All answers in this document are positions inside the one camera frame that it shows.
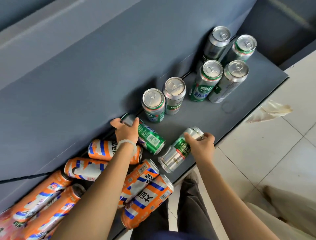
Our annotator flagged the person's right hand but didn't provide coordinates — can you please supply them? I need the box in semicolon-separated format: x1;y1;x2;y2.
183;132;216;166

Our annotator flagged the person's left hand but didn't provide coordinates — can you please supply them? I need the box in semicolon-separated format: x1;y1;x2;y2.
110;117;140;144

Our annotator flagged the grey metal shelf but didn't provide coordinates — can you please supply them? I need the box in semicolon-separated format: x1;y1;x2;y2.
0;0;289;240

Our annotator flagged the group of orange cans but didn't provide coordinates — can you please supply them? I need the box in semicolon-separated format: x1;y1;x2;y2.
0;139;174;240

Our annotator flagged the person's left forearm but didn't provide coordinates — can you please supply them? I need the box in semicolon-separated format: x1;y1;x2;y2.
50;146;136;240

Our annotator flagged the person's right forearm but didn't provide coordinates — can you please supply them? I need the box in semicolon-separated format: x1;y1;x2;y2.
197;159;280;240

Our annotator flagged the dark grey shelf unit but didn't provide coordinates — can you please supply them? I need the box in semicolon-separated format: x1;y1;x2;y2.
237;0;316;71

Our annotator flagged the clear plastic bag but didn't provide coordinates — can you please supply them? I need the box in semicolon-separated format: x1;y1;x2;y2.
245;100;294;124

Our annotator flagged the navy blue shirt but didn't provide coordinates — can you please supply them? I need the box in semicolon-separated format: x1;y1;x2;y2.
145;230;208;240

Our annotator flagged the white bead bracelet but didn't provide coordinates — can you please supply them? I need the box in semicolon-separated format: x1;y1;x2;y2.
116;139;138;156

